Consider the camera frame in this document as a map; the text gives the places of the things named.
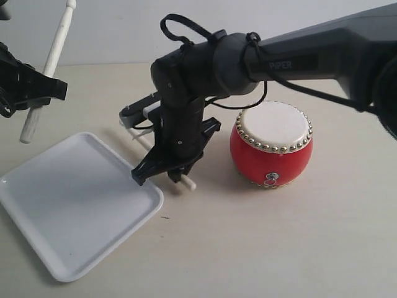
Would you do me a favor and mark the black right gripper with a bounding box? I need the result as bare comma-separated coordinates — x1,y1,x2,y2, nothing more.
131,97,221,186

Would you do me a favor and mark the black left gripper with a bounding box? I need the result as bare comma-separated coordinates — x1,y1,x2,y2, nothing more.
1,42,68,118

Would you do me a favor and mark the white drumstick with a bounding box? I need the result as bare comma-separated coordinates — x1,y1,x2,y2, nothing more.
19,0,76,144
126,128,197,191

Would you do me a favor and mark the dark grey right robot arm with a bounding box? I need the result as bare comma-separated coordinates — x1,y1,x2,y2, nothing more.
129,4,396,185

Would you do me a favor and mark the small red drum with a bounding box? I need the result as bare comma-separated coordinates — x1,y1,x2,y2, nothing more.
230,101,313,189

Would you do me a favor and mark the white plastic tray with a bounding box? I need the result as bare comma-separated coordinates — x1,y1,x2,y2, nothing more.
1,132,164,282

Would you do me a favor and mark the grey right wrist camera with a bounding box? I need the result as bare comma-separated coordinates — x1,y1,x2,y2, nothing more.
119,92,161,129

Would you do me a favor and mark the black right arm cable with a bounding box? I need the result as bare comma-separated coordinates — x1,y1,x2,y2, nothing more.
159,14,376,113

